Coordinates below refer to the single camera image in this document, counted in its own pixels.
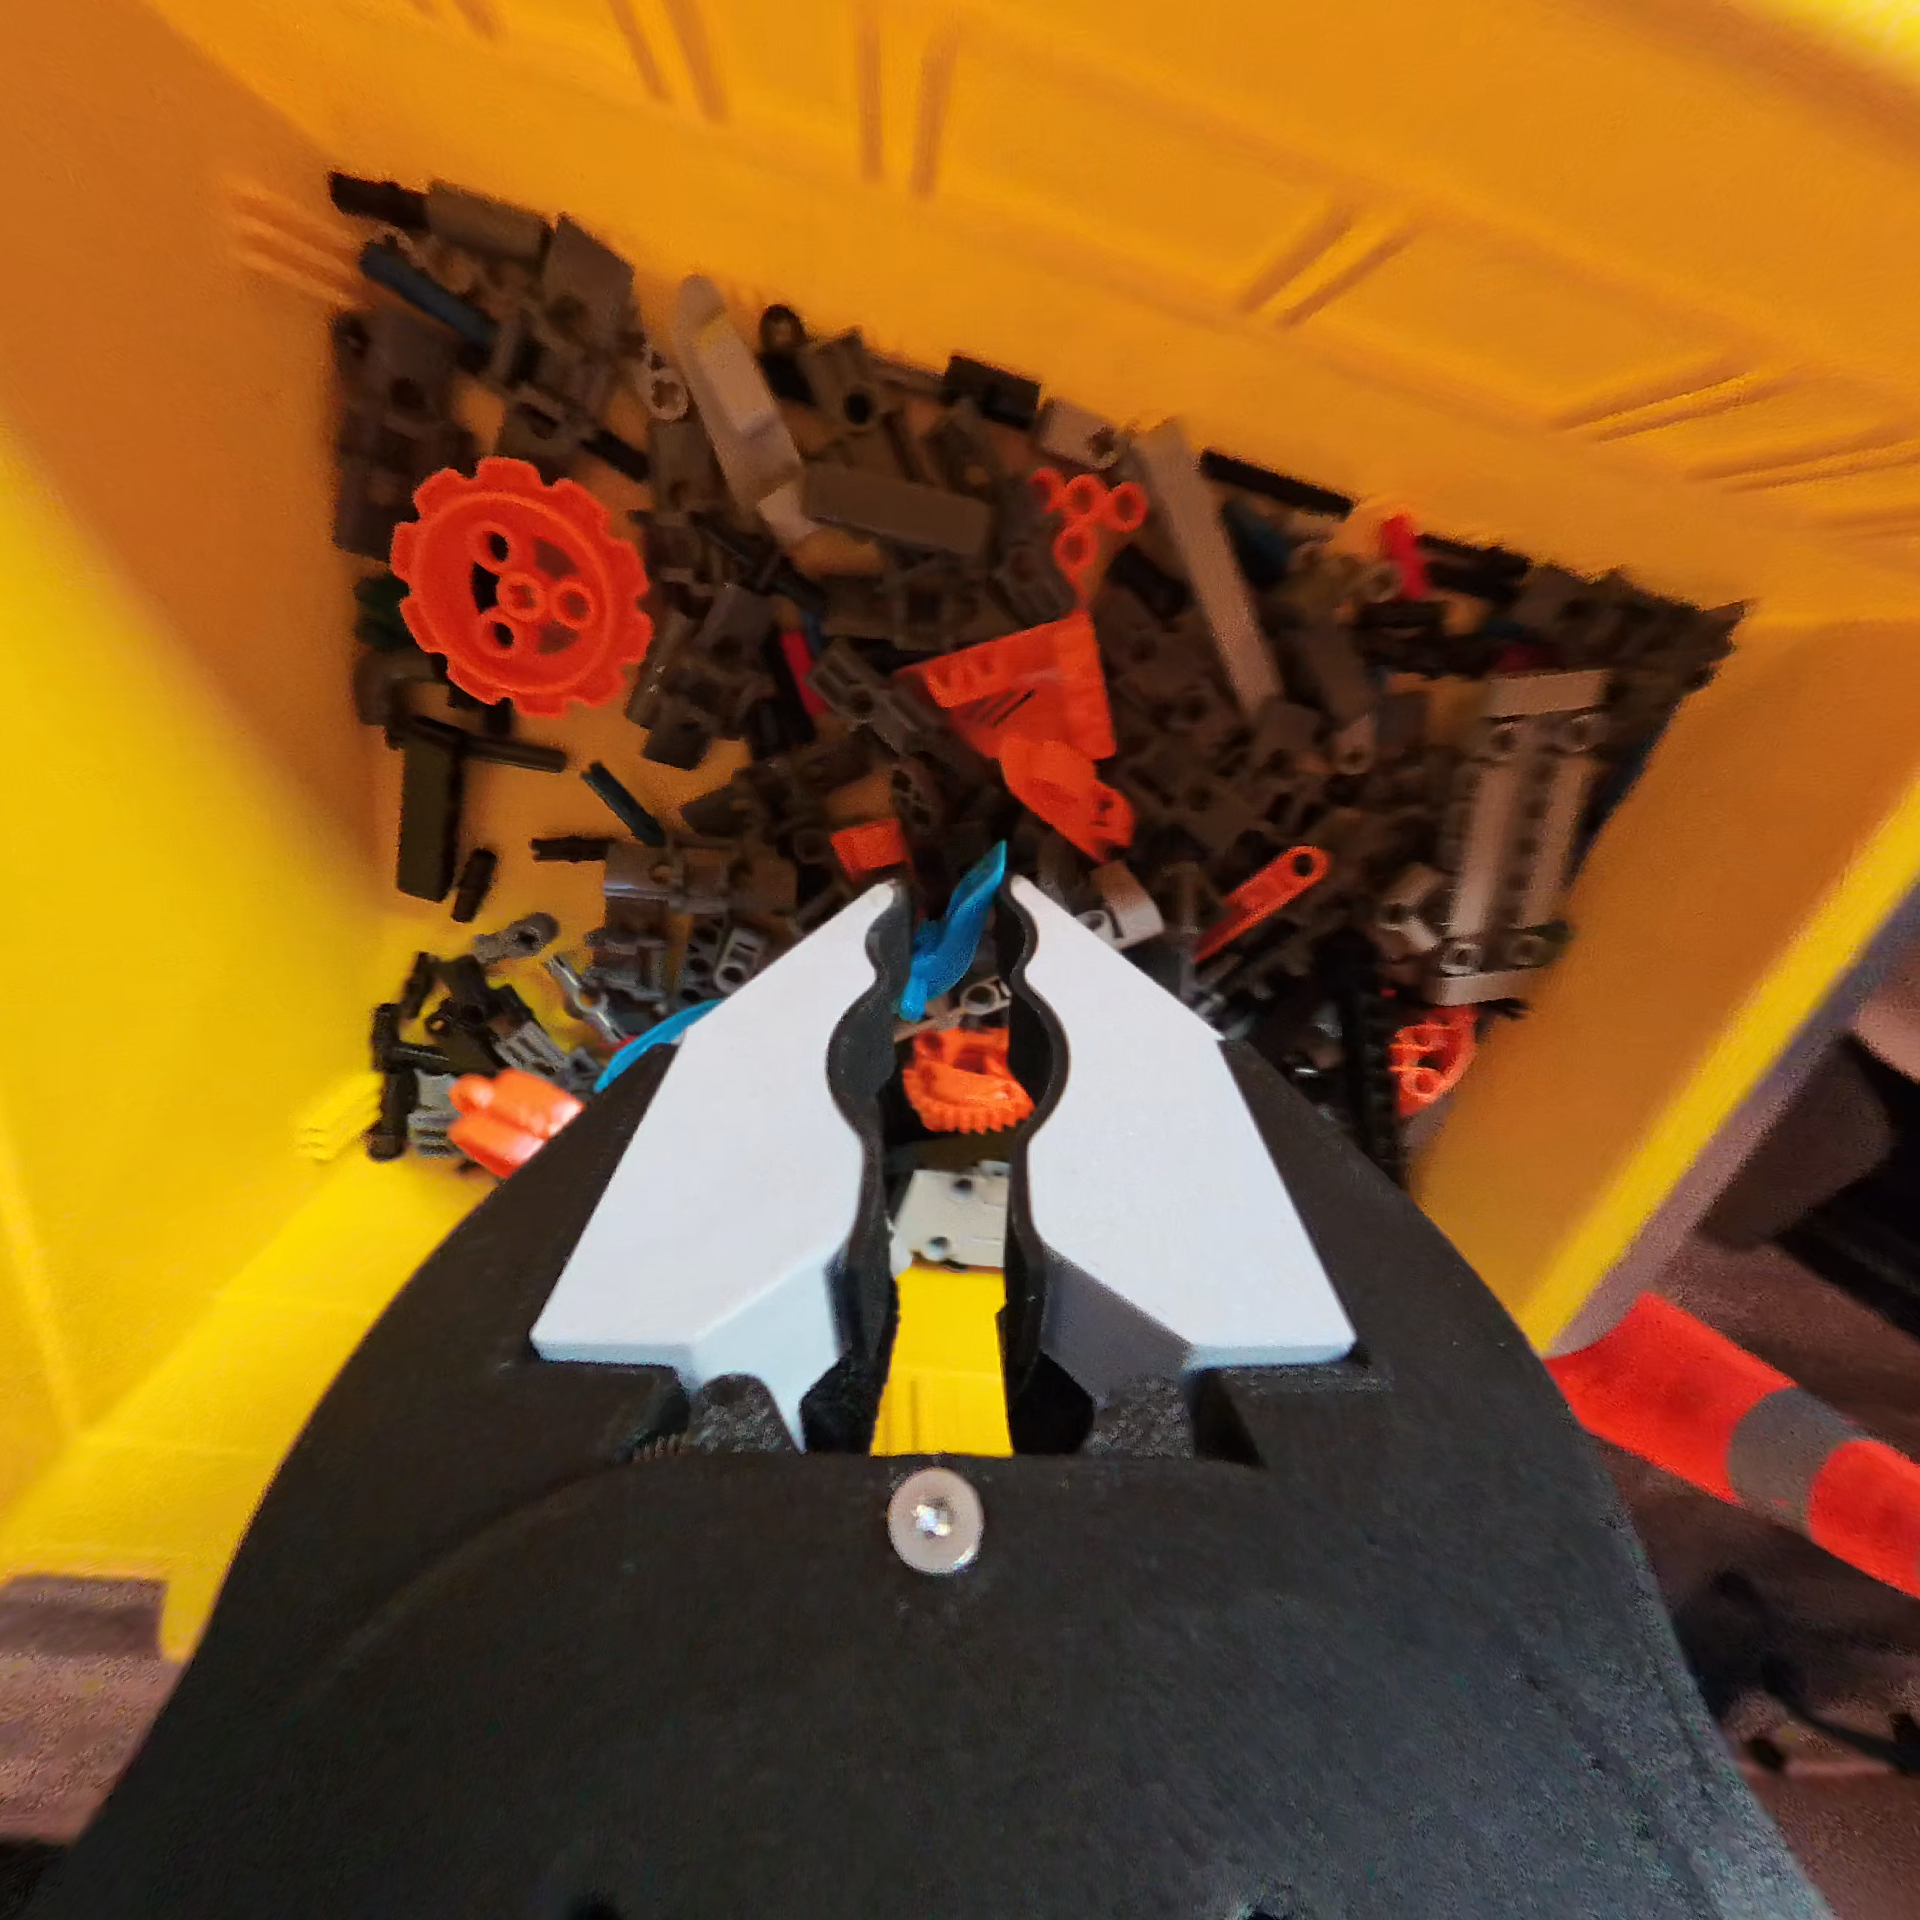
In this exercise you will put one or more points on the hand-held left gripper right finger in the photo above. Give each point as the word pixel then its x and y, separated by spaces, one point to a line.
pixel 1186 1231

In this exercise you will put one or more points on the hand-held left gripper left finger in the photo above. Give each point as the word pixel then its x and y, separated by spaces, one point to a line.
pixel 708 1231

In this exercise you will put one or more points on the small orange gear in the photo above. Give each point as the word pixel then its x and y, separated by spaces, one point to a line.
pixel 967 1081

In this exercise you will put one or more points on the light grey frame piece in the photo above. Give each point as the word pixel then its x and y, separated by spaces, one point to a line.
pixel 1517 841

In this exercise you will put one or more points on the pile of building pieces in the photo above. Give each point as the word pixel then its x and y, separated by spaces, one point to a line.
pixel 901 691

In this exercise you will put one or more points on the yellow plastic bin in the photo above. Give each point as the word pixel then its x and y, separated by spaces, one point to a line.
pixel 182 901

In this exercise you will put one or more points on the light grey plate piece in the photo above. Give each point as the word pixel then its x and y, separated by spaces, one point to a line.
pixel 956 1211

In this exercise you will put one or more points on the blue separator tool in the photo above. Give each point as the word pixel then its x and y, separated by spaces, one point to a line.
pixel 956 938

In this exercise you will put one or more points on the orange white traffic cone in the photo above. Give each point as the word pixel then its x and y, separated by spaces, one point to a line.
pixel 1757 1448

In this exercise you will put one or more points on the orange gear wheel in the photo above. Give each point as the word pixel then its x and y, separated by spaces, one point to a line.
pixel 519 585

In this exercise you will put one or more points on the small orange beam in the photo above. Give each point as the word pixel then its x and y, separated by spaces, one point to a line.
pixel 1087 525

